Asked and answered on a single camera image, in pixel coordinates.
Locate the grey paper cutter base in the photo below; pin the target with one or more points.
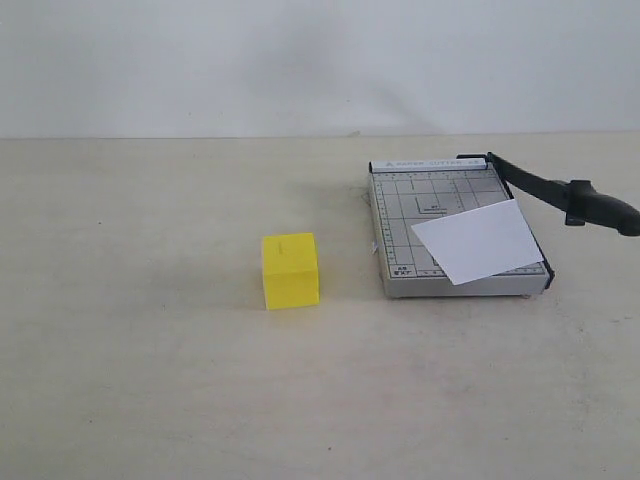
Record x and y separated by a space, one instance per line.
405 193

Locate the black cutter blade arm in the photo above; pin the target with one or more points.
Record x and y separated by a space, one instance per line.
578 199

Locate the white paper sheet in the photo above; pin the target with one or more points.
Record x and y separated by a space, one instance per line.
480 243

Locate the yellow cube block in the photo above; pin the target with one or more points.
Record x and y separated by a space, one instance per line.
290 271

